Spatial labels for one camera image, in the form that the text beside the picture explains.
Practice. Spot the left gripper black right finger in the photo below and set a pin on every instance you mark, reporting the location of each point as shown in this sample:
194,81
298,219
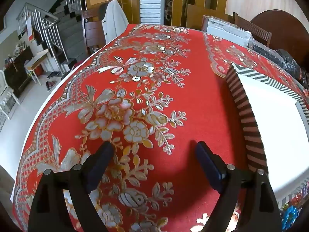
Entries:
260,211

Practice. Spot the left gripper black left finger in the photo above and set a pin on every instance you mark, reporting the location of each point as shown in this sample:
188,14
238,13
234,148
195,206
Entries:
49,212

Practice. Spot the striped white tray box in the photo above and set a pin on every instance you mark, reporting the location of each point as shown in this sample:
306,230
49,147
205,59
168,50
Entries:
274,120

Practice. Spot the white ornate chair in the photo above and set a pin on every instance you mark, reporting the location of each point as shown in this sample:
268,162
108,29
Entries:
6,93

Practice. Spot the black plastic bag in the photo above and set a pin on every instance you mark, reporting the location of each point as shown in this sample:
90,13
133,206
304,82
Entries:
290,66

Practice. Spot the dark packaged bundle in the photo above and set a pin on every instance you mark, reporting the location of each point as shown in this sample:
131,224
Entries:
268,53

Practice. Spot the red floral tablecloth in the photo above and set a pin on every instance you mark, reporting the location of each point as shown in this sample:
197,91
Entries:
154,92

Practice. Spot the wooden slatted chair back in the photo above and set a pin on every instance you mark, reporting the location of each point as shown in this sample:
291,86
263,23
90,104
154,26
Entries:
254,29

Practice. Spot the round dark wooden tabletop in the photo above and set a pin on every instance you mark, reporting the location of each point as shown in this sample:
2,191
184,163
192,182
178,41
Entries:
288,33

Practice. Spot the white cardboard box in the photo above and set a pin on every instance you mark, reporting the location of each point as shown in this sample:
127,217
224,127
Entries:
225,30

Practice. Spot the dark wooden chair left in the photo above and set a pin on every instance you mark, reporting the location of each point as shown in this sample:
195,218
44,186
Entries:
92,30

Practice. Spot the metal stair railing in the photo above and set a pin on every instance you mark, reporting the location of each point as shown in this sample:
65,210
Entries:
46,24

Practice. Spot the white ironing board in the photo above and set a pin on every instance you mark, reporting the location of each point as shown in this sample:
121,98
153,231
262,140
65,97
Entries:
113,19

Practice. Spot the white louvered panel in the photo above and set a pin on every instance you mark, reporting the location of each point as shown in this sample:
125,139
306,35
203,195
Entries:
152,11

